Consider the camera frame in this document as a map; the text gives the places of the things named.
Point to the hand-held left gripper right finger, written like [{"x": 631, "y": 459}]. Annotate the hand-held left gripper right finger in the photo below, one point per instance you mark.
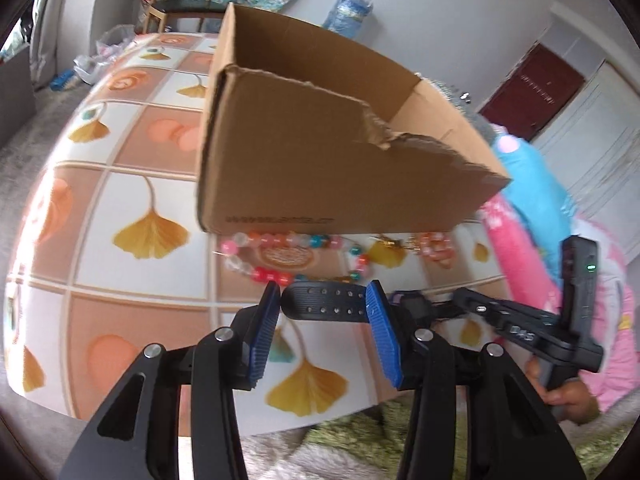
[{"x": 382, "y": 340}]

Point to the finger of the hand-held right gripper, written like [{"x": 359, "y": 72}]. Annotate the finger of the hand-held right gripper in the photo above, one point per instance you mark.
[{"x": 325, "y": 302}]

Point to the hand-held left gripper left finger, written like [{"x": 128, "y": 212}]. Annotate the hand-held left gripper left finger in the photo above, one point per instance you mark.
[{"x": 262, "y": 340}]

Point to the torn cardboard box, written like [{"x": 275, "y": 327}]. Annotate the torn cardboard box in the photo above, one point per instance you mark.
[{"x": 300, "y": 160}]

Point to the person's right hand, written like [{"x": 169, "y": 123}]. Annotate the person's right hand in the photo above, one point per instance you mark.
[{"x": 575, "y": 402}]

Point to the pink floral blanket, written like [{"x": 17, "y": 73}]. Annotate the pink floral blanket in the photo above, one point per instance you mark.
[{"x": 515, "y": 250}]

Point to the green shaggy rug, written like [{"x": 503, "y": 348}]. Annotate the green shaggy rug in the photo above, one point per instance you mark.
[{"x": 360, "y": 435}]

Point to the white fluffy rug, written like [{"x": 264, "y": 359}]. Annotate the white fluffy rug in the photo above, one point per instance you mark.
[{"x": 280, "y": 455}]

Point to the light blue blanket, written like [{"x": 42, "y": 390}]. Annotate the light blue blanket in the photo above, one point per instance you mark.
[{"x": 530, "y": 175}]

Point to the grey lace cloth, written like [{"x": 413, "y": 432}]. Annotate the grey lace cloth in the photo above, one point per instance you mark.
[{"x": 480, "y": 122}]

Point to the white wardrobe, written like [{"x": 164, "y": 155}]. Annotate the white wardrobe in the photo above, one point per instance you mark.
[{"x": 600, "y": 125}]

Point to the dark red door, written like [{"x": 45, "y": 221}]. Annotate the dark red door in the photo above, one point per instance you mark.
[{"x": 535, "y": 90}]

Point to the clear plastic bag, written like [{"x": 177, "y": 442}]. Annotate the clear plastic bag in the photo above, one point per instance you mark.
[{"x": 112, "y": 40}]

